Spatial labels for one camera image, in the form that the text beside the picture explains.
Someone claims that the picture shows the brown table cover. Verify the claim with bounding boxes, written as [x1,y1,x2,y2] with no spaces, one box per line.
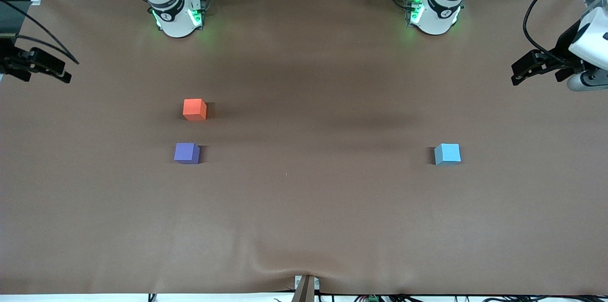
[0,0,608,295]

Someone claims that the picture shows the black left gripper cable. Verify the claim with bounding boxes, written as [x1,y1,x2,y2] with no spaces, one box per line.
[522,0,608,67]

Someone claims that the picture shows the purple foam block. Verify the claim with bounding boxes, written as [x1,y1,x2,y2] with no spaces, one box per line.
[174,143,200,165]

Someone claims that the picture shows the brown camera mount post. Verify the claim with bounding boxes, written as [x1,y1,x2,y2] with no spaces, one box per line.
[294,274,320,302]

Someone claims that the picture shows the orange foam block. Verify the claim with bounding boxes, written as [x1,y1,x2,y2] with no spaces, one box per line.
[183,99,208,122]

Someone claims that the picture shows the blue foam block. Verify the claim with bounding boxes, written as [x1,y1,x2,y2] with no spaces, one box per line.
[434,143,462,166]

